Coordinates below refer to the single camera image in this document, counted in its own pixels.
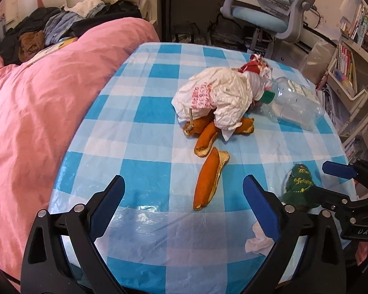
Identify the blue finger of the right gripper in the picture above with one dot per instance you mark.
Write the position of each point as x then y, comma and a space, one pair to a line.
339, 170

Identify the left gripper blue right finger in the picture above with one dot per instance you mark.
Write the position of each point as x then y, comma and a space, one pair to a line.
257, 199

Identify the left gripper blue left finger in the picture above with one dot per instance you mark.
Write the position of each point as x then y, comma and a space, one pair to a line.
103, 206

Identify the white tissue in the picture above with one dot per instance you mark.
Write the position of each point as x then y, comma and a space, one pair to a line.
260, 243

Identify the green Christmas wrapper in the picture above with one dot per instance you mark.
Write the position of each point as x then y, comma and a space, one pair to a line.
297, 183

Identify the long orange peel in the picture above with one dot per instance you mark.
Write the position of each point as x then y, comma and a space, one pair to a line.
208, 178

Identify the clear plastic bottle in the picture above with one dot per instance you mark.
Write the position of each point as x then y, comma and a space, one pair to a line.
292, 102

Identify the orange peel strip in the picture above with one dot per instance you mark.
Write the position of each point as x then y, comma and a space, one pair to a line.
206, 139

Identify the small orange peel piece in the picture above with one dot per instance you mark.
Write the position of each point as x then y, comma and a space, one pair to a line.
246, 127

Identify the white bookshelf with books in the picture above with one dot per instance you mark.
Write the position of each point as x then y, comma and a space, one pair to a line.
344, 87

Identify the blue checkered plastic tablecloth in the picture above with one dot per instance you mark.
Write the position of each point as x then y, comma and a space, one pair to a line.
156, 242

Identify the pink duvet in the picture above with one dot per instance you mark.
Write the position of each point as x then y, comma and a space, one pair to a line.
41, 107

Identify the red white snack wrapper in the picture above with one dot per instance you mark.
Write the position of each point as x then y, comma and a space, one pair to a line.
258, 65

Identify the yellow book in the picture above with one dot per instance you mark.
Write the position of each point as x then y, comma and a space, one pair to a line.
49, 50

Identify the blue grey office chair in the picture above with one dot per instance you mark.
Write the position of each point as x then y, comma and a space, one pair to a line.
283, 19

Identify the pile of dark clothes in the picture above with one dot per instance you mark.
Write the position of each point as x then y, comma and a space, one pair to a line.
47, 26

